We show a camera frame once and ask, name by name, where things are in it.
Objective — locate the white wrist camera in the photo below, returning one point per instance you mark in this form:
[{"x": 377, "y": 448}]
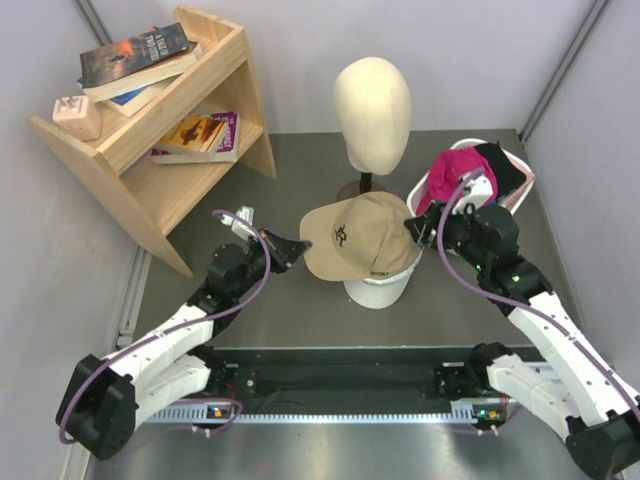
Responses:
[
  {"x": 477, "y": 193},
  {"x": 242, "y": 223}
]

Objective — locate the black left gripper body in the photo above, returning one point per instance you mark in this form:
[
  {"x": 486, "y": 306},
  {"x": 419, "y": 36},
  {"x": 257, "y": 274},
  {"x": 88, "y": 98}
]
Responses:
[{"x": 266, "y": 233}]

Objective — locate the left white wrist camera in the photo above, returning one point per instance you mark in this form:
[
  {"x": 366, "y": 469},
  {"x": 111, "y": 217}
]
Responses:
[{"x": 242, "y": 223}]

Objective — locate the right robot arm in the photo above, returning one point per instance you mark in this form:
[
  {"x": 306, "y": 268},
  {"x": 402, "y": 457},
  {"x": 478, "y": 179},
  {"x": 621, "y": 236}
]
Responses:
[{"x": 588, "y": 406}]

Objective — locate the beige mannequin head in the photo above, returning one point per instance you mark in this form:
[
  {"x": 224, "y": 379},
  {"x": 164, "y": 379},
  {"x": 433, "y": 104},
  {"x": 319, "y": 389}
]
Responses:
[{"x": 373, "y": 105}]

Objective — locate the white slotted cable duct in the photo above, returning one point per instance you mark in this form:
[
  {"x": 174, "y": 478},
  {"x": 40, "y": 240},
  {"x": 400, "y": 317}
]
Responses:
[{"x": 212, "y": 414}]

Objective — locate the wooden shelf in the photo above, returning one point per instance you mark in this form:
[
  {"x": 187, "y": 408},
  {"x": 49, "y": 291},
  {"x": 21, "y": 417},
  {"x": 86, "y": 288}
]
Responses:
[{"x": 148, "y": 200}]

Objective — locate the beige cap with black logo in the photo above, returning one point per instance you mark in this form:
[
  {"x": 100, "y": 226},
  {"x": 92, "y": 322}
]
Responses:
[{"x": 359, "y": 238}]

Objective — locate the pink power adapter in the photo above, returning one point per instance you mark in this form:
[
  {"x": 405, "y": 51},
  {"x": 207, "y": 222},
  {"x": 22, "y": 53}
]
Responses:
[{"x": 78, "y": 116}]

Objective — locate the pink cap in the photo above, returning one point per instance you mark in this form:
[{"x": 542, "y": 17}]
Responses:
[{"x": 446, "y": 172}]

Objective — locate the blue cover book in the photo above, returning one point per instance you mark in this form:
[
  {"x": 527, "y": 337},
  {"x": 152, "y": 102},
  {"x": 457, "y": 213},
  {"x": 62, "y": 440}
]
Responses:
[{"x": 130, "y": 103}]

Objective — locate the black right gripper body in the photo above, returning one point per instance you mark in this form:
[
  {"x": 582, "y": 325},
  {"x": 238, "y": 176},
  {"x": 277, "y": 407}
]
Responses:
[{"x": 457, "y": 229}]

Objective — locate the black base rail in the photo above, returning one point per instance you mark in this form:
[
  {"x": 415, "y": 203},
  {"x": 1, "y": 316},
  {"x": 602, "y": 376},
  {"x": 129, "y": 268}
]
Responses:
[{"x": 342, "y": 380}]

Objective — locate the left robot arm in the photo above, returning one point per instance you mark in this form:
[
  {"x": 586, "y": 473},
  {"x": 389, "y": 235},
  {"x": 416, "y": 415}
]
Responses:
[{"x": 109, "y": 398}]

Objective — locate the orange purple book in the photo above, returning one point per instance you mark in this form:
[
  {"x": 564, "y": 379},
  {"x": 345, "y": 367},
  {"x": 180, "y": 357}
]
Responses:
[{"x": 212, "y": 138}]

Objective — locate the dark cover paperback book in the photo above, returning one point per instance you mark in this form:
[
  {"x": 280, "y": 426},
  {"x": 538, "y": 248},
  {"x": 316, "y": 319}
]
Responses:
[{"x": 158, "y": 54}]

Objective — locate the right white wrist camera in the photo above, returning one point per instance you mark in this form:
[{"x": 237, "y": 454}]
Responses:
[{"x": 477, "y": 193}]

